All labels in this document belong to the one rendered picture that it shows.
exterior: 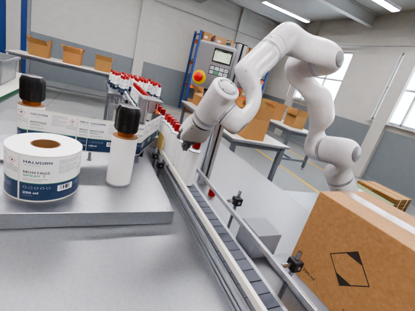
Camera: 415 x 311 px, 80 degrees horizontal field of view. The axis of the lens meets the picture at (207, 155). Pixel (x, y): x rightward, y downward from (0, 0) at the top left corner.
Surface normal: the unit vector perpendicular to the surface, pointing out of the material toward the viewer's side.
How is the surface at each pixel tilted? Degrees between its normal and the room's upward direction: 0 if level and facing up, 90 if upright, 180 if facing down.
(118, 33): 90
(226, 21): 90
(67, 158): 90
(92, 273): 0
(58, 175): 90
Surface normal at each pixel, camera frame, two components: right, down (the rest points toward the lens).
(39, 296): 0.25, -0.92
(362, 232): -0.86, -0.07
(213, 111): -0.45, 0.60
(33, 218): 0.40, 0.39
